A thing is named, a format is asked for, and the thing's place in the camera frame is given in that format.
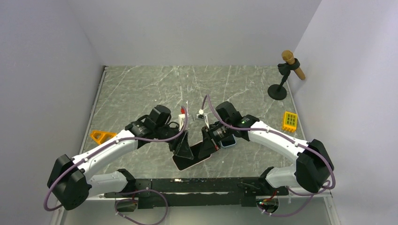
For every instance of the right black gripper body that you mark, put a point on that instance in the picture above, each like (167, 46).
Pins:
(218, 134)

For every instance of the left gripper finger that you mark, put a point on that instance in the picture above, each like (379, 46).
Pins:
(182, 148)
(173, 142)

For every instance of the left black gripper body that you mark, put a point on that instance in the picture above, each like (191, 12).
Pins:
(164, 132)

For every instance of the pink phone case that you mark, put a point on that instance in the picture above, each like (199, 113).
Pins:
(184, 163)

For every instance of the blue phone case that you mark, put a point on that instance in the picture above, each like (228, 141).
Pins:
(228, 143)

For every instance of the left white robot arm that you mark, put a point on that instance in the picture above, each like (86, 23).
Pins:
(74, 179)

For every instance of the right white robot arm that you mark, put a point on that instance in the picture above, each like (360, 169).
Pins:
(311, 169)

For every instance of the black microphone stand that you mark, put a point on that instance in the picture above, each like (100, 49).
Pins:
(278, 91)

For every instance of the orange triangular plastic piece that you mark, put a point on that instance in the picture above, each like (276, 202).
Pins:
(101, 137)

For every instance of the yellow toy block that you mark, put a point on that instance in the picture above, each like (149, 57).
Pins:
(290, 121)

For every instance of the gold microphone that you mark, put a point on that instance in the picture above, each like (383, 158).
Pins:
(289, 58)

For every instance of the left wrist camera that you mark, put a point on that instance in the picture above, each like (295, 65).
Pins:
(182, 117)

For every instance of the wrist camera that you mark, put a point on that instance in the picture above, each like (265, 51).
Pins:
(202, 116)
(182, 117)

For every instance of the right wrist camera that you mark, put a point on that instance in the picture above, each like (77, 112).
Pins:
(202, 116)

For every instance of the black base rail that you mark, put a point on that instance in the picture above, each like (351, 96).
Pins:
(243, 191)

